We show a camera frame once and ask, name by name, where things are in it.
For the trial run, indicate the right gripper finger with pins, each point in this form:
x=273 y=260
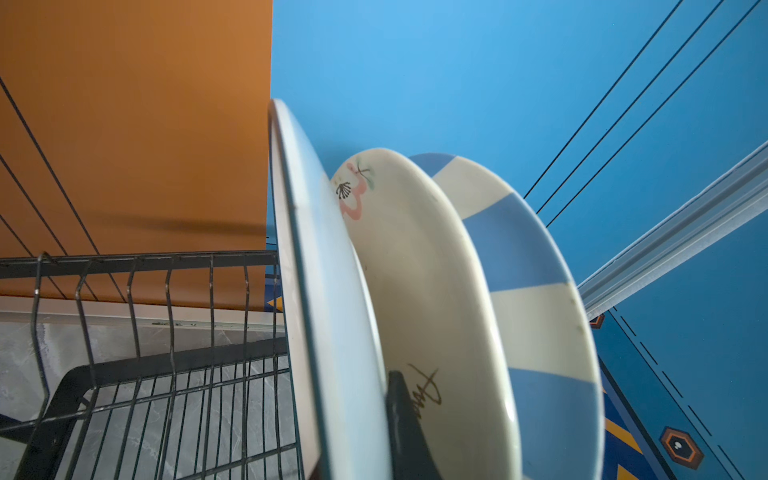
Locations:
x=410 y=455

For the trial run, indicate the cream plate floral drawing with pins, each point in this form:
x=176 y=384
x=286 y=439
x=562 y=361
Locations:
x=434 y=315

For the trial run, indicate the blue white striped plate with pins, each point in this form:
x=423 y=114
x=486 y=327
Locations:
x=549 y=350

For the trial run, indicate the black wire dish rack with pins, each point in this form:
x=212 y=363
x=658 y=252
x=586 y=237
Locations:
x=146 y=366

